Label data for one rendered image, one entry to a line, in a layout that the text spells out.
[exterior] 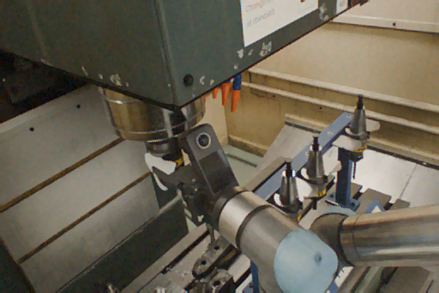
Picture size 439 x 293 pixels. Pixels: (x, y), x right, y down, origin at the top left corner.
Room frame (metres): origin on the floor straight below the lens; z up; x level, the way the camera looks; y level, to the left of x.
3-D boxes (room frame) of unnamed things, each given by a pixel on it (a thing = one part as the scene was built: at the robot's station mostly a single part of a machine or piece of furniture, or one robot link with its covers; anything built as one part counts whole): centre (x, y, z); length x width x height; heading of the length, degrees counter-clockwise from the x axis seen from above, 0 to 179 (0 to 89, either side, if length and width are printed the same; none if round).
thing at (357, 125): (0.89, -0.38, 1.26); 0.04 x 0.04 x 0.07
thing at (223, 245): (0.81, 0.02, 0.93); 0.26 x 0.05 x 0.06; 138
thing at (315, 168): (0.74, -0.22, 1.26); 0.04 x 0.04 x 0.07
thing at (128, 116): (0.58, 0.08, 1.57); 0.16 x 0.16 x 0.12
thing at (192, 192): (0.48, 0.01, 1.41); 0.12 x 0.08 x 0.09; 32
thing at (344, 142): (0.85, -0.34, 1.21); 0.07 x 0.05 x 0.01; 43
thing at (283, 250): (0.34, -0.07, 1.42); 0.11 x 0.08 x 0.09; 32
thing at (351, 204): (0.97, -0.39, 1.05); 0.10 x 0.05 x 0.30; 43
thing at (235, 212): (0.41, -0.03, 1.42); 0.08 x 0.05 x 0.08; 122
